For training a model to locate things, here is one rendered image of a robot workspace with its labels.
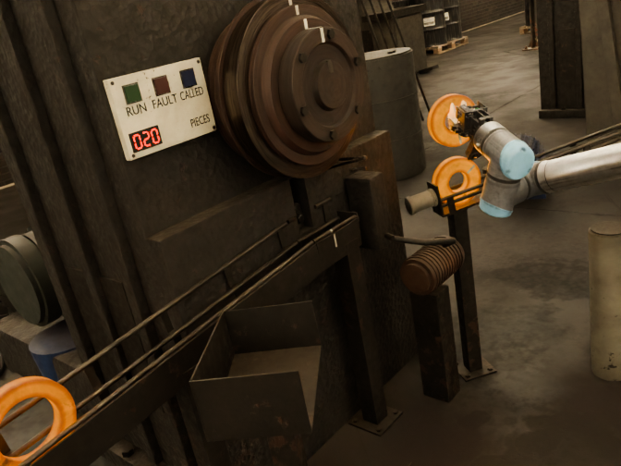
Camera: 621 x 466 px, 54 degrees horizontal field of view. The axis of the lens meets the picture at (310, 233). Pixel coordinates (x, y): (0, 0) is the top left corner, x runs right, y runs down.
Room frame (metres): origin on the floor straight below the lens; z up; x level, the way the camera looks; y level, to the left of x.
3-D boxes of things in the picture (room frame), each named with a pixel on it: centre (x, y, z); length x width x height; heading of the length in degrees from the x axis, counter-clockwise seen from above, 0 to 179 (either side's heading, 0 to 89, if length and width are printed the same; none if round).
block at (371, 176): (1.80, -0.19, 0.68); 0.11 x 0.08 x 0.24; 45
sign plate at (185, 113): (1.46, 0.28, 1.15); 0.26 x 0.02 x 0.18; 135
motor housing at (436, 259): (1.76, -0.37, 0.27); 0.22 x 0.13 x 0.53; 135
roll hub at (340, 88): (1.55, -0.11, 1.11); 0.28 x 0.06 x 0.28; 135
